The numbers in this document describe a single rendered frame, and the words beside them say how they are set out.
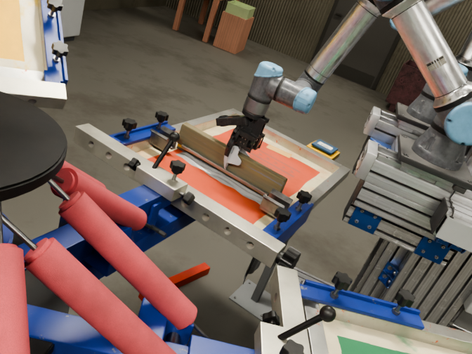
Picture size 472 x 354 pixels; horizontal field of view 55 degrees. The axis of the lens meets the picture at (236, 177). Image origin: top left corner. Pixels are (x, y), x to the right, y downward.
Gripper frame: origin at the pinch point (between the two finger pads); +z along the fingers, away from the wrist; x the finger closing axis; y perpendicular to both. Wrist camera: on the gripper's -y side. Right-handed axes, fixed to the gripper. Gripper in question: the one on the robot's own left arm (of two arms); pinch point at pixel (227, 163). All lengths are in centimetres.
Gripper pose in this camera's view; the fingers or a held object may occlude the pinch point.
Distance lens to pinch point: 149.2
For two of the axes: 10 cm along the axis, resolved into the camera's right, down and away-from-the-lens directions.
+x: 4.8, -2.6, 8.3
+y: 8.1, 4.9, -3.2
